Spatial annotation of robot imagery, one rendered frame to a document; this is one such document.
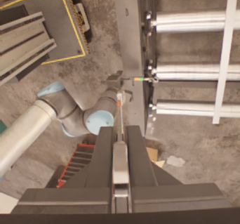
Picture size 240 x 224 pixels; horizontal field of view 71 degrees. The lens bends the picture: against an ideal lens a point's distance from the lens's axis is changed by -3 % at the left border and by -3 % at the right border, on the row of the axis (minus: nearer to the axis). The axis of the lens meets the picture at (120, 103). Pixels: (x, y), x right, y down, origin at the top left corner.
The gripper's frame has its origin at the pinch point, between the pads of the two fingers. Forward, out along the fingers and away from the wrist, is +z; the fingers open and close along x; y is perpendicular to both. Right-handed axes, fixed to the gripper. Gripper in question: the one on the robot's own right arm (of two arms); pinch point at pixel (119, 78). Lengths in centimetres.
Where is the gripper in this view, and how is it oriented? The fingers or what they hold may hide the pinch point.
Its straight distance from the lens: 87.3
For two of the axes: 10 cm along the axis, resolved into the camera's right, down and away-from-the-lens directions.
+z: 2.2, -6.0, 7.7
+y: -9.7, -0.4, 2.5
